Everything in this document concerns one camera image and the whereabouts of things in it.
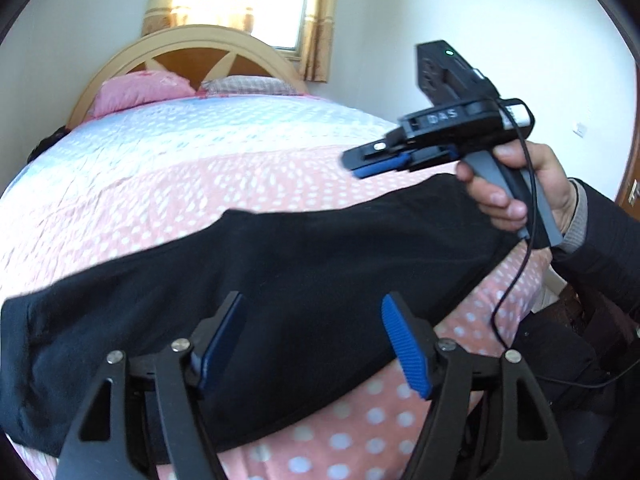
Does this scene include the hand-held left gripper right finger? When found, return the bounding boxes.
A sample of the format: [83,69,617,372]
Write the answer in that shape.
[381,291,576,480]

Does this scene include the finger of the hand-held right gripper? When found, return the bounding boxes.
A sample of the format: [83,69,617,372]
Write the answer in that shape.
[340,139,416,168]
[352,147,458,179]

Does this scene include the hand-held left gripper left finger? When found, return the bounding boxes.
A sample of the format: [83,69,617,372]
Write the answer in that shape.
[57,290,248,480]

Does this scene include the black pants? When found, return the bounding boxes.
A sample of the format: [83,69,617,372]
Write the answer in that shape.
[0,174,517,458]

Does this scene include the person's right forearm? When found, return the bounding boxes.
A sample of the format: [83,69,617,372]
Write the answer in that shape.
[547,177,640,323]

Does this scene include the person's right hand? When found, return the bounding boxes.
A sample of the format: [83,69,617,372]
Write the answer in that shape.
[456,141,582,248]

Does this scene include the striped pillow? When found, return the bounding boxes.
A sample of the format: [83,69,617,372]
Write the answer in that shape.
[200,75,299,97]

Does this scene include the person's legs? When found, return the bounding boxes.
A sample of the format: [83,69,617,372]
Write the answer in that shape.
[510,287,640,480]

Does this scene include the pink blue dotted blanket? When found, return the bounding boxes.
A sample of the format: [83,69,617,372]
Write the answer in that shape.
[0,92,557,480]

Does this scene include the window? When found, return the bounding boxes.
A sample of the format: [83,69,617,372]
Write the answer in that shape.
[170,0,314,58]

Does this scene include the wooden door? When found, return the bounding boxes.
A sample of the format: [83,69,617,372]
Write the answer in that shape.
[616,60,640,222]

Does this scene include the wooden arched headboard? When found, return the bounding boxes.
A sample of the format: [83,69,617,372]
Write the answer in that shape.
[66,24,311,131]

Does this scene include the pink pillow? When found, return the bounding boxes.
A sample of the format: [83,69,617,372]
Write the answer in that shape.
[92,70,197,118]

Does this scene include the dark cloth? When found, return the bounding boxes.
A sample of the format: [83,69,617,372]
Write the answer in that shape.
[27,127,69,162]

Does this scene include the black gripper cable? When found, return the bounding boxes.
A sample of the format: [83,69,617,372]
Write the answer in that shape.
[491,110,640,390]

